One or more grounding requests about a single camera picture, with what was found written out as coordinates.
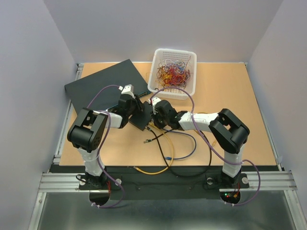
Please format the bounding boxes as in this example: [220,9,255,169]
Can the blue ethernet cable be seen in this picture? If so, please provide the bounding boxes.
[165,128,197,161]

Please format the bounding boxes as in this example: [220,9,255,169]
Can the large dark network switch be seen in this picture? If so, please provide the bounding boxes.
[65,59,150,113]

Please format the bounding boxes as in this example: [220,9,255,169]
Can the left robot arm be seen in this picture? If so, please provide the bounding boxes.
[67,94,144,189]

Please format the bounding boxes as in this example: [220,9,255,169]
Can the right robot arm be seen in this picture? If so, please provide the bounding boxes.
[150,97,250,187]

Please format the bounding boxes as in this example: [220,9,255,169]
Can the aluminium frame rail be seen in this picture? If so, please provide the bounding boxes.
[38,171,297,193]

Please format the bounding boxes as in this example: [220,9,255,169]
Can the yellow ethernet cable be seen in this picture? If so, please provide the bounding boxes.
[133,112,218,175]

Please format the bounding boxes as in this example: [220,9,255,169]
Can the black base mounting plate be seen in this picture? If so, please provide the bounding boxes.
[76,166,249,203]

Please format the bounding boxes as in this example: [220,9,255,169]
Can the tangled colourful wires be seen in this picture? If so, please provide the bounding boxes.
[153,59,194,92]

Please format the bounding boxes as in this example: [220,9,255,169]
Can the white plastic basket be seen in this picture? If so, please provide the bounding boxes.
[148,48,197,100]

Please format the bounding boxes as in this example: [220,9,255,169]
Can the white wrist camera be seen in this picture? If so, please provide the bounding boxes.
[118,84,135,98]
[149,97,161,105]

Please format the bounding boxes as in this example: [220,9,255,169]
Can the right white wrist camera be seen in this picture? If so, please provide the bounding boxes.
[149,97,161,105]

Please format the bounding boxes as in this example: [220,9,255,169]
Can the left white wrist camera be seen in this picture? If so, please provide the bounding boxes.
[118,84,135,98]

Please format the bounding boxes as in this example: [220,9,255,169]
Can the black ethernet cable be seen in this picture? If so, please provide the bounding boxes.
[142,126,212,178]

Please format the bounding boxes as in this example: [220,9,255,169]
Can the small black network switch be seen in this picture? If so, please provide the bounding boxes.
[129,102,153,131]

